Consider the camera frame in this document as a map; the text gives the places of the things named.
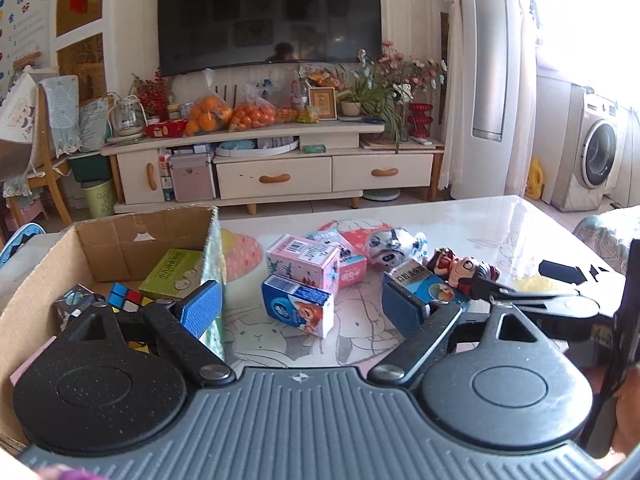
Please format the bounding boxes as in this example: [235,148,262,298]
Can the glass kettle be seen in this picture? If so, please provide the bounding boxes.
[106,94,149,142]

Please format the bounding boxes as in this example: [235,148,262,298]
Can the green trash bin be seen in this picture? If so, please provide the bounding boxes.
[79,179,119,221]

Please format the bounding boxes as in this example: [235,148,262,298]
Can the green medicine box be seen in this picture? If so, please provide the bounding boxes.
[137,248,207,302]

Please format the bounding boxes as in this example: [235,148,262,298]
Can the blue white medicine box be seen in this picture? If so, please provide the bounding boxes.
[383,259,464,312]

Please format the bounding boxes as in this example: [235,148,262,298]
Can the orange flower bouquet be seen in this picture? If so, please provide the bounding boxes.
[304,66,347,92]

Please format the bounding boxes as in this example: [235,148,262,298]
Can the silver metal case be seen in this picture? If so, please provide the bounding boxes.
[166,151,218,203]

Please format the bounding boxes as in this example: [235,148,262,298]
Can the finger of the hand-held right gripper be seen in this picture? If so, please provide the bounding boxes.
[461,274,557,312]
[538,259,585,286]

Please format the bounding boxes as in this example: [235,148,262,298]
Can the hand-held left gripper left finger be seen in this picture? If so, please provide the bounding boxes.
[62,279,237,388]

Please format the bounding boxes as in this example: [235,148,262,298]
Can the red flat box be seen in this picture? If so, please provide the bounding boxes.
[144,119,189,139]

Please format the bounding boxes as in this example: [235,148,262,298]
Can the wooden chair with lace cover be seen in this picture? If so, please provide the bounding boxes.
[0,74,84,227]

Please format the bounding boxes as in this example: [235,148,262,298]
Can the round white tray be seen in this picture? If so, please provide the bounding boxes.
[214,135,302,158]

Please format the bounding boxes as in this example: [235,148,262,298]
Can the bag of large oranges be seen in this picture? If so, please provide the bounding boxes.
[184,68,236,138]

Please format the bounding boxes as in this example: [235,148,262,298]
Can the white washing machine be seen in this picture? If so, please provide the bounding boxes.
[549,84,634,212]

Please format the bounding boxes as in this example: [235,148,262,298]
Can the yellow detergent bottle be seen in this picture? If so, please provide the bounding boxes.
[524,155,547,202]

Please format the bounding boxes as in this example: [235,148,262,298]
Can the person's right hand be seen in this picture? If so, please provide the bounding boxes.
[612,364,640,467]

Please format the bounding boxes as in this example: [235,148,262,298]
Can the vase of artificial flowers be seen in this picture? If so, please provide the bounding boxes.
[356,39,449,137]

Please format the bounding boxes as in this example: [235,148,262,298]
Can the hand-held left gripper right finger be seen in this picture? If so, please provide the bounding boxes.
[367,269,551,390]

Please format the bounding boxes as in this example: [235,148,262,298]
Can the white printed tote bag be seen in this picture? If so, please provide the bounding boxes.
[0,66,44,144]

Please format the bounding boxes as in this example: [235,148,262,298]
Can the red berry branches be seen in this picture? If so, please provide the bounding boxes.
[130,66,174,122]

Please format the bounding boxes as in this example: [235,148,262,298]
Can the colourful puzzle cube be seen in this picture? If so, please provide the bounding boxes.
[106,281,157,317]

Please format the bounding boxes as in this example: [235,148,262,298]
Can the black puzzle cube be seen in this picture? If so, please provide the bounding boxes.
[51,283,109,332]

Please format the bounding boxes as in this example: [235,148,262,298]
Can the round grey scale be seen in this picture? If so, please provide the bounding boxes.
[361,186,402,202]

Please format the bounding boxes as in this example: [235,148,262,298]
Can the blue milk carton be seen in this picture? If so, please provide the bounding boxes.
[260,273,336,340]

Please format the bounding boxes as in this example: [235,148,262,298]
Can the green potted plant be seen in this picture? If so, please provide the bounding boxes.
[339,76,407,154]

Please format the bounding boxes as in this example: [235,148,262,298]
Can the white standing air conditioner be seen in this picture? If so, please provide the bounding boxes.
[449,0,524,202]

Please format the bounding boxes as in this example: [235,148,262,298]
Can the black television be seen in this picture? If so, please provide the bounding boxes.
[157,0,384,79]

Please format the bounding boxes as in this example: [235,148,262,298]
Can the green storage box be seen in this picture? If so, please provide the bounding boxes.
[66,149,114,184]

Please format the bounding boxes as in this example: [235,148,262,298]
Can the patterned sofa cushion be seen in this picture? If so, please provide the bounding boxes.
[574,204,640,277]

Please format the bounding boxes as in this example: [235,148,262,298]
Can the white television cabinet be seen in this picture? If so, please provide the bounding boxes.
[99,119,447,217]

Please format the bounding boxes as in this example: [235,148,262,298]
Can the pink toy box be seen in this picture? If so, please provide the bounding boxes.
[264,233,342,292]

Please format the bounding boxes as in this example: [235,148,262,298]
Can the framed picture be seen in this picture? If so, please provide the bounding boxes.
[306,85,338,122]

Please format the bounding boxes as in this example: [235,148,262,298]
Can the black red cartoon figure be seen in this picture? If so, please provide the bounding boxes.
[424,246,502,294]

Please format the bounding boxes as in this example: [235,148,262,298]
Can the white curtain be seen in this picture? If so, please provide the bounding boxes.
[439,0,482,142]

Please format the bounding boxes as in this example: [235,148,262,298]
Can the pink teal figure box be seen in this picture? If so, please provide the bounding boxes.
[306,229,369,289]

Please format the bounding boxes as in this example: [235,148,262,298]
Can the green printed cardboard box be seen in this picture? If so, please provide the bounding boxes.
[0,204,229,457]

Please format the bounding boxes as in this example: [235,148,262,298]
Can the wall poster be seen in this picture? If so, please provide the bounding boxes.
[0,0,54,102]

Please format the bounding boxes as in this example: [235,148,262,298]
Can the bag of small tangerines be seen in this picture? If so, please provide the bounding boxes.
[228,79,279,134]

